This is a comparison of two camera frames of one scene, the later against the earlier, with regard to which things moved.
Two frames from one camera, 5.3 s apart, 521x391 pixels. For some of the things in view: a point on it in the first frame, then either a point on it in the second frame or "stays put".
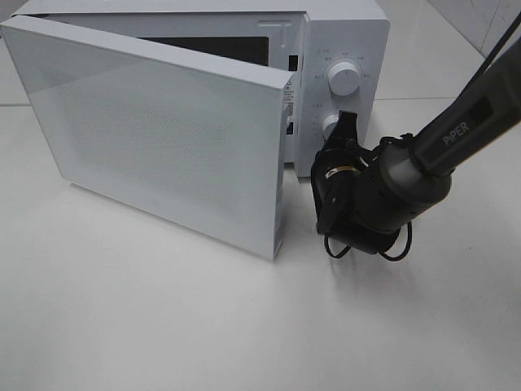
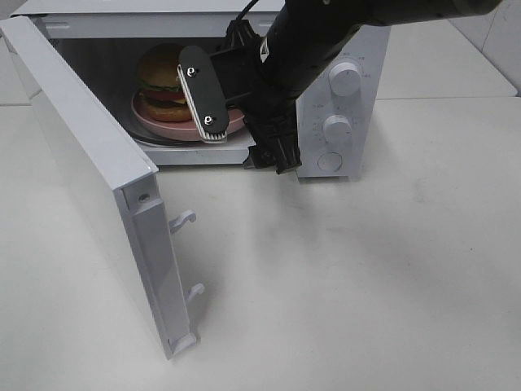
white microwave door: [197, 142] → [80, 203]
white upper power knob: [343, 78] stays put
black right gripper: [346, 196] → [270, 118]
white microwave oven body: [337, 50] stays put
